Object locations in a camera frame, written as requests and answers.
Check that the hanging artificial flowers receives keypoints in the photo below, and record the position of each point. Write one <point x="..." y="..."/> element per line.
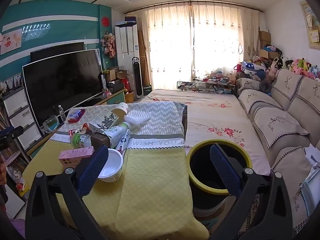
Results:
<point x="108" y="43"/>

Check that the beige sofa with embroidered covers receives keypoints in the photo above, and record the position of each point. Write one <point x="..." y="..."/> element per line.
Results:
<point x="275" y="120"/>

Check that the clear plastic bag with greens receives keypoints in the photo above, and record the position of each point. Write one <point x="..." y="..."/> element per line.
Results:
<point x="51" y="125"/>

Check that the cluttered glass coffee table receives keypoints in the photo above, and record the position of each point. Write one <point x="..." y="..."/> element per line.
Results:
<point x="200" y="86"/>

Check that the small blue box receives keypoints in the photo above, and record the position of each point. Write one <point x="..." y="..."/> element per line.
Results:
<point x="75" y="115"/>

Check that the papers in plastic sleeve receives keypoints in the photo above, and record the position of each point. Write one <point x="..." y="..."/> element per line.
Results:
<point x="310" y="180"/>

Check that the clear water bottle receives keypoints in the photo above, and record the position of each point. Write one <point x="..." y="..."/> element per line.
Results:
<point x="62" y="115"/>

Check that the open cardboard box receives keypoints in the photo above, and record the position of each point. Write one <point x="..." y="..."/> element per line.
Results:
<point x="123" y="74"/>

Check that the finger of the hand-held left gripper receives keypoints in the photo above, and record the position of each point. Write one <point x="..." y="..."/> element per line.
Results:
<point x="12" y="131"/>

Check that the pink wall drawing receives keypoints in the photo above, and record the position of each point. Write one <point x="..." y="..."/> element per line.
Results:
<point x="11" y="42"/>

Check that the white bubble wrap roll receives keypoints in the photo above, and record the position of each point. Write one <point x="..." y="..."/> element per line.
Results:
<point x="136" y="117"/>

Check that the red round wall ornament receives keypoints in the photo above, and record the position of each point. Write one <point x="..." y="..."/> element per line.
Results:
<point x="106" y="21"/>

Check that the cluttered bookshelf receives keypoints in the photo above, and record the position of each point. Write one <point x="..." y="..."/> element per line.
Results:
<point x="15" y="170"/>

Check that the dark brown carton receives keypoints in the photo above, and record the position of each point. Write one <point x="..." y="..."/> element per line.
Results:
<point x="100" y="140"/>

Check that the beige paper cup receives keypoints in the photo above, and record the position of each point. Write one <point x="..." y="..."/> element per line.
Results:
<point x="120" y="110"/>

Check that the white standing air conditioner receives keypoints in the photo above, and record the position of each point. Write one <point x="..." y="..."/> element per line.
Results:
<point x="126" y="45"/>

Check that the white plastic drawer cabinet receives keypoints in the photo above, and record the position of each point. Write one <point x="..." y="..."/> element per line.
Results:
<point x="18" y="115"/>

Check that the white toothpaste tube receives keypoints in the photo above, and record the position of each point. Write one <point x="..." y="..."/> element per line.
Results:
<point x="123" y="142"/>

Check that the pink floral bed sheet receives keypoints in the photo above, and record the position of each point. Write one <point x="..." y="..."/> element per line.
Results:
<point x="212" y="115"/>

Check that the pile of plush toys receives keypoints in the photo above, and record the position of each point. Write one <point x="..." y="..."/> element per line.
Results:
<point x="300" y="65"/>

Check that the person's left hand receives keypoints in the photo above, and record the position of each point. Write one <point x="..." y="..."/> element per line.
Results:
<point x="2" y="170"/>

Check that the large curved television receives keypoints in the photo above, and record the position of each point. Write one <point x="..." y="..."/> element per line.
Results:
<point x="62" y="87"/>

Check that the dark box on air conditioner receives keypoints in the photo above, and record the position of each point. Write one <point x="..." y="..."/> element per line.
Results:
<point x="130" y="19"/>

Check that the small black television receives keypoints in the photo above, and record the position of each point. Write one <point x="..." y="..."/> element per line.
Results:
<point x="55" y="51"/>

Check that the closed cardboard box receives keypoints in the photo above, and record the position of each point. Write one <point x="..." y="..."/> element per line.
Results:
<point x="111" y="73"/>

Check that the brown cardboard box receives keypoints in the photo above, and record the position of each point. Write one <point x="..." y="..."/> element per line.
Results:
<point x="265" y="35"/>
<point x="265" y="44"/>
<point x="265" y="53"/>

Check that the red snack packet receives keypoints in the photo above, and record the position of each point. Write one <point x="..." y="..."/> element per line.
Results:
<point x="75" y="131"/>

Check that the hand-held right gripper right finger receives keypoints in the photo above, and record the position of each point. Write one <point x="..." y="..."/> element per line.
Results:
<point x="225" y="170"/>

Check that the patterned floor mat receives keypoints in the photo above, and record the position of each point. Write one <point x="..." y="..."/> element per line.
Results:
<point x="250" y="205"/>

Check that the cream embroidered curtain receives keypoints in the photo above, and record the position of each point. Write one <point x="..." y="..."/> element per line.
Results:
<point x="167" y="45"/>
<point x="225" y="40"/>

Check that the red canister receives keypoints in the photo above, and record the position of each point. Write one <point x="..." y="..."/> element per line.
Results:
<point x="128" y="85"/>

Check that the teal and yellow television stand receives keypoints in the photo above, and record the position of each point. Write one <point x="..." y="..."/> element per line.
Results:
<point x="116" y="98"/>

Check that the flat red box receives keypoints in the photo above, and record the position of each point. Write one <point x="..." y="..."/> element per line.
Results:
<point x="81" y="116"/>

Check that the white green lotion bottle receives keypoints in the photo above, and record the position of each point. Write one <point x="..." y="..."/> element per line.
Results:
<point x="113" y="132"/>

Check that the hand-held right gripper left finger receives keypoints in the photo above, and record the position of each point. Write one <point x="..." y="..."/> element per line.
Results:
<point x="92" y="170"/>

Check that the brown curtain rod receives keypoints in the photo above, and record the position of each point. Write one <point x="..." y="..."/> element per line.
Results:
<point x="175" y="4"/>

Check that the white and black tower fan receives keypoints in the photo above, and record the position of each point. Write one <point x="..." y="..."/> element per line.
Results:
<point x="137" y="77"/>

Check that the white paper bowl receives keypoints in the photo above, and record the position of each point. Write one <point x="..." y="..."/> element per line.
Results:
<point x="111" y="162"/>

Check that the black bin with yellow rim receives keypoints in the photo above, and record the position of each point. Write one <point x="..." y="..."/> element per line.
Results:
<point x="200" y="187"/>

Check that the dark green appliance box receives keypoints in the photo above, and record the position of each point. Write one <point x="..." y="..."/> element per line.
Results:
<point x="147" y="90"/>

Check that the tall black and white box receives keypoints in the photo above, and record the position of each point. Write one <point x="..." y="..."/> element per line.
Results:
<point x="103" y="82"/>

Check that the pink drink carton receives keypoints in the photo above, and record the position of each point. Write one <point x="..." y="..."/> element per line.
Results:
<point x="72" y="155"/>

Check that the white box with green floral print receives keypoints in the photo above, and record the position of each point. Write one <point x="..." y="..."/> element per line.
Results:
<point x="102" y="120"/>

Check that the clear jar with green label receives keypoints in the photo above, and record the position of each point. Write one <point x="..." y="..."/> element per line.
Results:
<point x="80" y="141"/>

